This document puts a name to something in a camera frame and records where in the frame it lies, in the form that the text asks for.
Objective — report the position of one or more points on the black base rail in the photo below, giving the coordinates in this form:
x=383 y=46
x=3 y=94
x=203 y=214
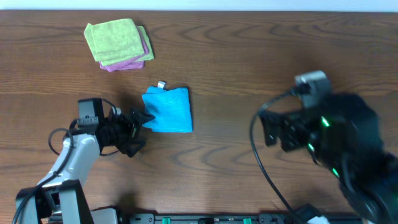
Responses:
x=310 y=215

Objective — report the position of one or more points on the blue microfiber cloth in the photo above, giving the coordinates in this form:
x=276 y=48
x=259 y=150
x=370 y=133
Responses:
x=170 y=108

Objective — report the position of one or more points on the bottom purple folded cloth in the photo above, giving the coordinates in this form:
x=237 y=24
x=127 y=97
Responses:
x=131 y=66

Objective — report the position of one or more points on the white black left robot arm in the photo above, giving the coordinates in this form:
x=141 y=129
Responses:
x=59 y=196

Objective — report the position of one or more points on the lower green folded cloth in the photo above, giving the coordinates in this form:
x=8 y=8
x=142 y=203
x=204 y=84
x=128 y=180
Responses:
x=147 y=46

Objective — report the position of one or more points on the green folded cloth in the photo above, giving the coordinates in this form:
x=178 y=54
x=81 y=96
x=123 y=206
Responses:
x=114 y=41
x=147 y=46

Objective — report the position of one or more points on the top green folded cloth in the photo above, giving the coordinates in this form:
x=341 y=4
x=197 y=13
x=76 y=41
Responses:
x=114 y=41

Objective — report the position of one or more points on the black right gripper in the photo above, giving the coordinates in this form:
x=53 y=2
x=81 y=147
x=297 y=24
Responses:
x=290 y=124

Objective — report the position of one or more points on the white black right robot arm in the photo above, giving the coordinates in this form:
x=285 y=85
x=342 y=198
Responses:
x=341 y=134

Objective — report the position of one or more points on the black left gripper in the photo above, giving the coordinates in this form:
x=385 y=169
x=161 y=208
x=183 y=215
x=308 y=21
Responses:
x=132 y=126

